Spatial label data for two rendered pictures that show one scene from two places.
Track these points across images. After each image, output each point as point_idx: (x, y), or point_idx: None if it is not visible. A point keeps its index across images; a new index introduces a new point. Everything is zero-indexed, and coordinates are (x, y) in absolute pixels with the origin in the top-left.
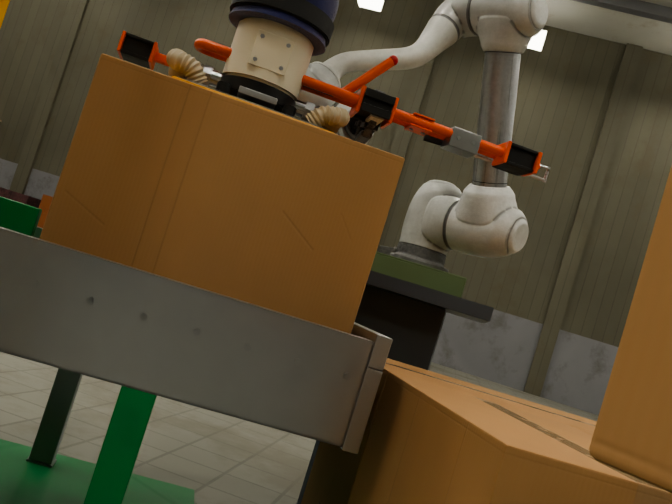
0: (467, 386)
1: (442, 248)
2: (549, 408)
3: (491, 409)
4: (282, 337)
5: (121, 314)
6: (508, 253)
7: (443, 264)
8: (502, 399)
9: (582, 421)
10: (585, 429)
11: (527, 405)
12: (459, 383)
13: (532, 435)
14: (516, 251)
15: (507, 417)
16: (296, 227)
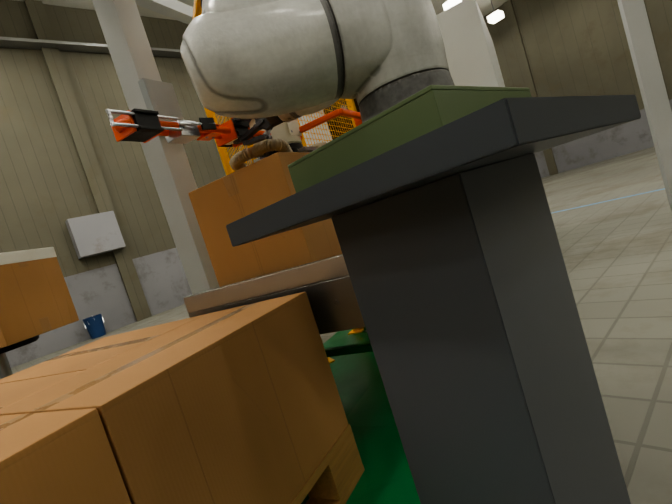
0: (197, 333)
1: (354, 96)
2: (124, 383)
3: (133, 338)
4: None
5: None
6: (217, 111)
7: (370, 114)
8: (157, 346)
9: (71, 396)
10: (71, 376)
11: (139, 360)
12: (207, 330)
13: (101, 343)
14: (203, 102)
15: (120, 341)
16: None
